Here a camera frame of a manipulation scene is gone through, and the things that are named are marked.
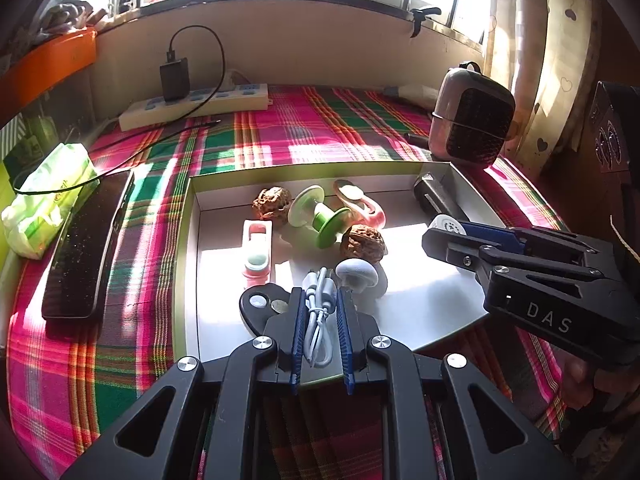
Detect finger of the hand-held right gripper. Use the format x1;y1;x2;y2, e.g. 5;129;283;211
421;227;601;281
460;220;616;266

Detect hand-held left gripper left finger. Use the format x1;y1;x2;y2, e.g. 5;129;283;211
60;287;308;480

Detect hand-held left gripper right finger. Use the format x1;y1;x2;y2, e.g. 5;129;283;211
336;287;566;480

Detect white round case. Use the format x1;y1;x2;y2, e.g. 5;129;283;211
430;213;468;236

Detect white cable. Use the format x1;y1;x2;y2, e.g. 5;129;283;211
301;267;337;370

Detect black rectangular device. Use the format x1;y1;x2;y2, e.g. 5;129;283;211
412;171;468;221

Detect black oval disc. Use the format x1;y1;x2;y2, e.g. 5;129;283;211
238;282;293;336

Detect white and green cardboard box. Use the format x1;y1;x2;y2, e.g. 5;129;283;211
172;160;506;386

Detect white mushroom-shaped gadget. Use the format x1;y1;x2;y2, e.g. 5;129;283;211
335;259;379;293

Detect brown walnut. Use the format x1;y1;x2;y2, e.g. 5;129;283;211
340;224;387;263
252;186;292;219

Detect pink carabiner-shaped gadget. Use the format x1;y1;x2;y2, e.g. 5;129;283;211
332;178;387;230

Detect pink and white small device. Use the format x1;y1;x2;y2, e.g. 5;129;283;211
241;219;275;288

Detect green and white spool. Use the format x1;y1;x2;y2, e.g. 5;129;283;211
287;185;356;249

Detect person's right hand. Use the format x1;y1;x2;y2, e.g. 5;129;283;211
560;355;616;411

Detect small beige heater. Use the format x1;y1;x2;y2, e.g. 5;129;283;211
429;61;517;167

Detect plaid tablecloth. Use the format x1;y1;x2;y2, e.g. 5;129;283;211
5;85;576;480

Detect heart-print curtain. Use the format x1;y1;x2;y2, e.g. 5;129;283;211
485;0;601;176

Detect black window latch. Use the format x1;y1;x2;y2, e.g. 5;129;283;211
409;6;442;38

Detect black phone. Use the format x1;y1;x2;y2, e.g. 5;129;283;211
41;170;136;321

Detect white power strip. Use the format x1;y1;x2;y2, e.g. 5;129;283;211
118;84;270;131

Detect black charger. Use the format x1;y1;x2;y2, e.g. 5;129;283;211
160;58;191;102

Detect green tissue pack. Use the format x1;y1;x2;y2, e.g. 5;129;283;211
1;142;98;260

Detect yellow-green box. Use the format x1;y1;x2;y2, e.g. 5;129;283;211
0;160;21;286

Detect striped grey box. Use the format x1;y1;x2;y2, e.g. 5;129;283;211
0;115;26;161

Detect orange box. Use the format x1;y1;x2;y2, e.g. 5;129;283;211
0;29;97;111

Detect plastic bags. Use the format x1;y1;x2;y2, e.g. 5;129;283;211
30;0;111;41

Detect black charger cable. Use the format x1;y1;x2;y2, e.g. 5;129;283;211
12;25;226;196

